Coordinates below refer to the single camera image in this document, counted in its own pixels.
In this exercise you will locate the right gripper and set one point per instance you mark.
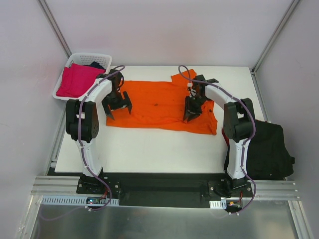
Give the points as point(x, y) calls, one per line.
point(192, 105)

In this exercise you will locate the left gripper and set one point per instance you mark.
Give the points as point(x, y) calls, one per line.
point(117, 104)

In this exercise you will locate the orange t shirt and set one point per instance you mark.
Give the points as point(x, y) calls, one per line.
point(161, 105)

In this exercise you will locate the white plastic basket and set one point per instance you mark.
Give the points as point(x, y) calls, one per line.
point(83, 59)

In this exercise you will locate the pink t shirt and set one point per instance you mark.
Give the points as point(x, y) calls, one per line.
point(77, 80)

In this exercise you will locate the black t shirt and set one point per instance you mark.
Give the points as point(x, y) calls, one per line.
point(267, 157)

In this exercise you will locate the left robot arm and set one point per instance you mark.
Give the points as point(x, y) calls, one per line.
point(82, 124)

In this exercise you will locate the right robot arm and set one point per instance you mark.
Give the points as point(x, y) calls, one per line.
point(238, 125)

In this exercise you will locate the dark navy t shirt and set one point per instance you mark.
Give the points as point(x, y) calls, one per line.
point(97, 65)

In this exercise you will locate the red t shirt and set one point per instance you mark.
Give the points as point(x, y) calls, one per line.
point(225, 138)

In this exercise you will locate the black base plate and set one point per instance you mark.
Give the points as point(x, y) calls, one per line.
point(178, 190)

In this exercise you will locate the right white cable duct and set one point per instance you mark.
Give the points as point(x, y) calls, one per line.
point(222, 204)

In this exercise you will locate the white cable duct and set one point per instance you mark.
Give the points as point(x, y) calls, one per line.
point(78, 201)
point(222, 204)

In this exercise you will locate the right aluminium frame post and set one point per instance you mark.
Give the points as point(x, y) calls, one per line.
point(275, 35)

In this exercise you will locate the aluminium frame post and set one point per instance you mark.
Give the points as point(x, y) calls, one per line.
point(55, 27)
point(275, 35)

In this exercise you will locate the left white cable duct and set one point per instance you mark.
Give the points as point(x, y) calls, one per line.
point(78, 201)

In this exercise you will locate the left aluminium frame post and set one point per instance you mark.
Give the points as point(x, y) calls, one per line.
point(55, 27)

